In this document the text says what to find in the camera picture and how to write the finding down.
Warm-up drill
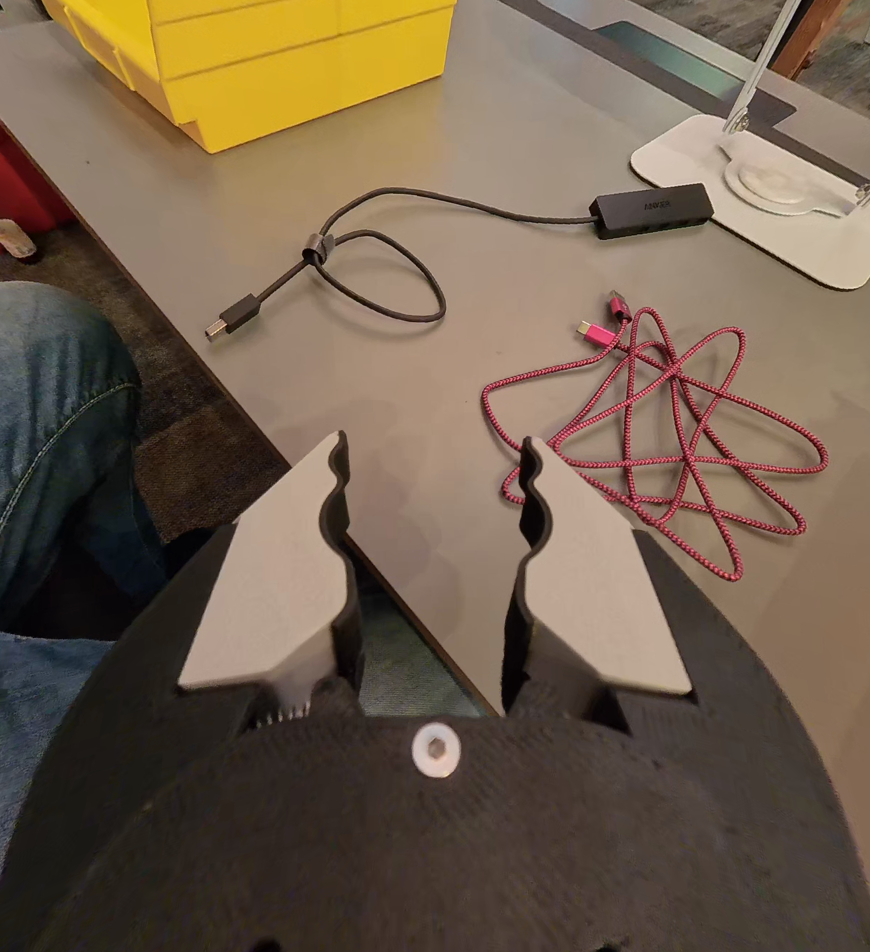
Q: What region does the person's jeans leg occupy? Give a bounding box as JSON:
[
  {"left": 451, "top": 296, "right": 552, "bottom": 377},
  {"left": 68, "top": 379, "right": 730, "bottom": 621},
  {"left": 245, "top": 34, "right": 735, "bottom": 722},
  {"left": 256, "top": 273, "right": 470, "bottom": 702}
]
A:
[{"left": 0, "top": 281, "right": 480, "bottom": 923}]

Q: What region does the yellow plastic bin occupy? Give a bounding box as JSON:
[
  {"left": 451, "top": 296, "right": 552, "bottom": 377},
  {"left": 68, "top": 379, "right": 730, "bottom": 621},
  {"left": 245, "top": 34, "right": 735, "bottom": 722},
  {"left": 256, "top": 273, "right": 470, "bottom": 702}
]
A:
[{"left": 41, "top": 0, "right": 457, "bottom": 155}]

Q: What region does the pink braided usb cable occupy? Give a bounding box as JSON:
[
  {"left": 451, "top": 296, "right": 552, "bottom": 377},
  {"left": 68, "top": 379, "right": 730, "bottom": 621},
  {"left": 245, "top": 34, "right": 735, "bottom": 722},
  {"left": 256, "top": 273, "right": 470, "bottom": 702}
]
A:
[{"left": 481, "top": 290, "right": 830, "bottom": 583}]

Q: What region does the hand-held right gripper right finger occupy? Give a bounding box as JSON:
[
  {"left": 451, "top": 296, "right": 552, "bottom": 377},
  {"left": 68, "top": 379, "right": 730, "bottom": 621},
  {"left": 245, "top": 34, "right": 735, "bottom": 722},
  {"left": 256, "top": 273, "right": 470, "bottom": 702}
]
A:
[{"left": 502, "top": 436, "right": 694, "bottom": 719}]

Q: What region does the black usb hub with cable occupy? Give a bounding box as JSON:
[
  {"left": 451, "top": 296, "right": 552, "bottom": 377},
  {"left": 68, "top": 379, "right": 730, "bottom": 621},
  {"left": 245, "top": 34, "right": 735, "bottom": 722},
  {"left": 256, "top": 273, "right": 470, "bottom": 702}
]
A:
[{"left": 204, "top": 182, "right": 716, "bottom": 343}]

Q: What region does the white stand with wooden board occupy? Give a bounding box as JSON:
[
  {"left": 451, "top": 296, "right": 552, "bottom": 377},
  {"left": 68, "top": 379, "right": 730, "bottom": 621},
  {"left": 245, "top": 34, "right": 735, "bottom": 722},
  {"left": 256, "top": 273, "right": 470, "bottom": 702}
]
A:
[{"left": 630, "top": 0, "right": 870, "bottom": 291}]

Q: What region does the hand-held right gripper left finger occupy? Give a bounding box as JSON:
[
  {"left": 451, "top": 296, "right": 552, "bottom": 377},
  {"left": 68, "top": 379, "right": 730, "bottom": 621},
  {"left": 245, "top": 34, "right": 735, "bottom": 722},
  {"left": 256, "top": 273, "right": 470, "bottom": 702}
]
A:
[{"left": 176, "top": 430, "right": 365, "bottom": 718}]

